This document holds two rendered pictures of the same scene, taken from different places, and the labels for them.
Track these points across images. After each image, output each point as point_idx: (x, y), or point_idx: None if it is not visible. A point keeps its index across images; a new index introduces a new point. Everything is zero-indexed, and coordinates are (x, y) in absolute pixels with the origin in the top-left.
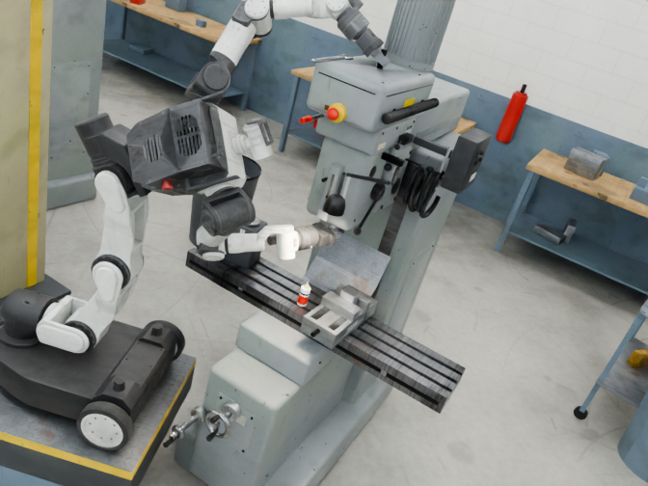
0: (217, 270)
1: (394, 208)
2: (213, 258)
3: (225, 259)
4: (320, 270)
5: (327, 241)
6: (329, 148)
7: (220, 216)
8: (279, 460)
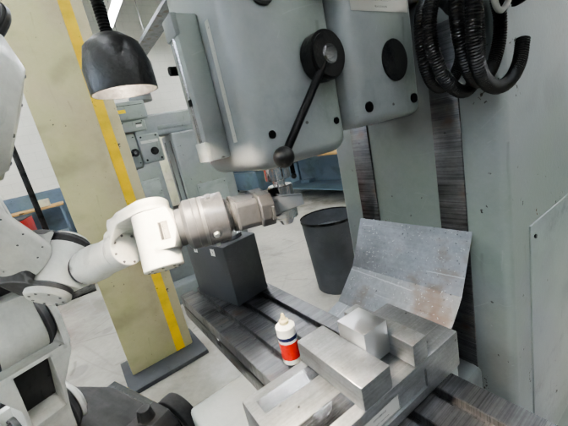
0: (199, 315)
1: (438, 134)
2: (51, 300)
3: (217, 298)
4: (359, 287)
5: (259, 215)
6: (172, 7)
7: None
8: None
